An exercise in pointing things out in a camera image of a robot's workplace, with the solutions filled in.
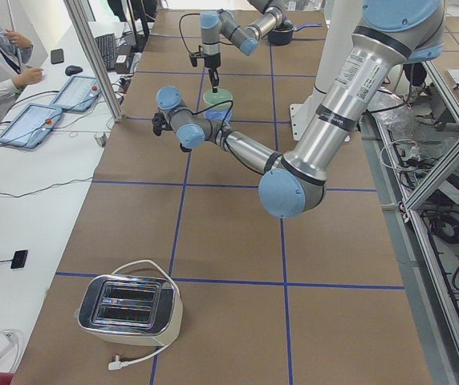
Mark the silver white toaster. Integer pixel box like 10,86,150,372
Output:
77,274,183,347

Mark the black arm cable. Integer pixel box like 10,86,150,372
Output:
178,12,235,121

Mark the dark blue saucepan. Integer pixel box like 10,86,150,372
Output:
267,22,323,47

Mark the light green bowl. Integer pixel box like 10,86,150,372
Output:
202,88,234,111

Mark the blue teach pendant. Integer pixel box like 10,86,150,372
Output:
0,103,63,149
50,75,101,112

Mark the black keyboard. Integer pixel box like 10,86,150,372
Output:
94,33,116,71

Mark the aluminium frame post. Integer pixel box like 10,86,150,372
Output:
63,0,123,123

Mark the aluminium frame rail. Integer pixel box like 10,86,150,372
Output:
368,59,459,385

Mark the toaster cord with plug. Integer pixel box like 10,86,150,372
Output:
107,258,183,372

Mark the blue bowl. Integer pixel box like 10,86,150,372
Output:
203,109,233,123

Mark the far blue teach pendant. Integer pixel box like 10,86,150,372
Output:
50,75,101,112

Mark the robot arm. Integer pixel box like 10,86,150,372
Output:
190,1,286,93
152,1,445,218

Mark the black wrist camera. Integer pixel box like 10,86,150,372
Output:
189,45,206,67

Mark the small black square device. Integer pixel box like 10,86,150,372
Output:
10,249,28,270

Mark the black smartphone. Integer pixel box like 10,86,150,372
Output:
50,48,64,65

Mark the black computer mouse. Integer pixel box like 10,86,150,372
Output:
64,65,83,76

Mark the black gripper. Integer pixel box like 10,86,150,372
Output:
152,112,170,136
204,53,221,93

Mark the near blue teach pendant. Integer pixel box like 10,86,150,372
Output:
0,103,63,149

